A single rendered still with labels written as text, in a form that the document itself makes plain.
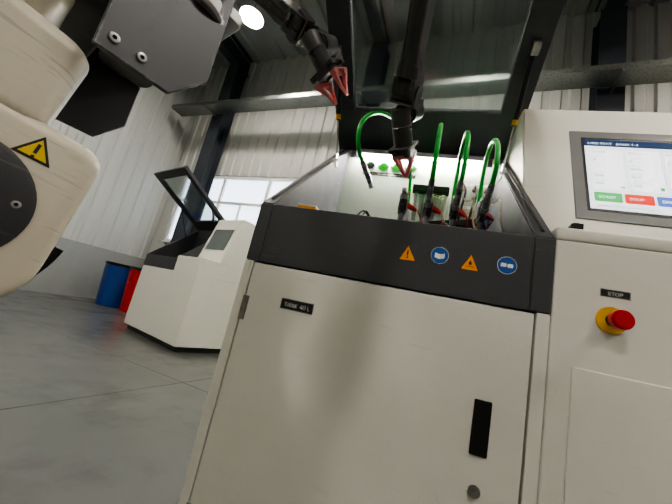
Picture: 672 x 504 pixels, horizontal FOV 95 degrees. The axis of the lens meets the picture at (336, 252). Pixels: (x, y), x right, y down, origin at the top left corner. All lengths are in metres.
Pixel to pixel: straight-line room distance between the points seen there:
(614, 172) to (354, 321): 0.91
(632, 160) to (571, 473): 0.90
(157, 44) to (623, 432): 0.90
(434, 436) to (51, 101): 0.75
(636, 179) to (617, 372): 0.65
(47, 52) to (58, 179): 0.11
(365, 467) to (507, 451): 0.27
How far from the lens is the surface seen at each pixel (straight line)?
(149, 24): 0.42
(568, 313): 0.77
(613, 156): 1.30
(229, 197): 7.11
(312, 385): 0.75
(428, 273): 0.72
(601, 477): 0.81
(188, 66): 0.43
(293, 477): 0.81
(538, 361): 0.75
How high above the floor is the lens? 0.70
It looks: 11 degrees up
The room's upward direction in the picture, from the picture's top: 12 degrees clockwise
